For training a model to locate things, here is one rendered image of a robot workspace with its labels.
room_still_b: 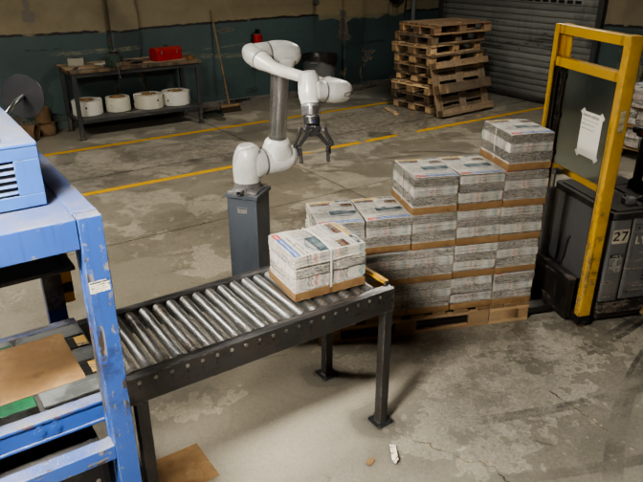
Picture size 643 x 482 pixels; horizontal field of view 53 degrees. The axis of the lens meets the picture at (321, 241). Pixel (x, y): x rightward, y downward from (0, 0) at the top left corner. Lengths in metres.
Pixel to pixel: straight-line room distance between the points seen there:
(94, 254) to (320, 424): 1.83
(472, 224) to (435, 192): 0.34
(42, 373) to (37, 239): 0.83
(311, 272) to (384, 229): 1.02
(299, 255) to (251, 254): 0.99
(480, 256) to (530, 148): 0.73
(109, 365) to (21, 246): 0.51
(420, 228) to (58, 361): 2.19
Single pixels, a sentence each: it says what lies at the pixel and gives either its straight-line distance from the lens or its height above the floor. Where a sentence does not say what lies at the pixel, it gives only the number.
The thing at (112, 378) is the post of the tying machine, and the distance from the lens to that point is 2.28.
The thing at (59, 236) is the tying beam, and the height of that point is 1.51.
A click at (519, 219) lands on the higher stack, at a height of 0.74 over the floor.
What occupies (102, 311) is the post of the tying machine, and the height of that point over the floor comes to 1.23.
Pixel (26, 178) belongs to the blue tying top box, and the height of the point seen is 1.64.
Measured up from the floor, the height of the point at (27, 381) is 0.80.
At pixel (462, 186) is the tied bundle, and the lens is 3.92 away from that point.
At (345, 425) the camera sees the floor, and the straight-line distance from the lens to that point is 3.50.
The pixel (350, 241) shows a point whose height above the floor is 1.03.
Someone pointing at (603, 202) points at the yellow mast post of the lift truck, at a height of 0.89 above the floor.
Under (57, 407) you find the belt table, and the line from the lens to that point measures 2.52.
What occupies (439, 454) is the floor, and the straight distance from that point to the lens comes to 3.38.
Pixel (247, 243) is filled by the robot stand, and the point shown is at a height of 0.70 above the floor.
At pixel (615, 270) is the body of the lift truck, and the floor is 0.39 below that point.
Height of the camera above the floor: 2.26
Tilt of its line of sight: 24 degrees down
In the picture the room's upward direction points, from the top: straight up
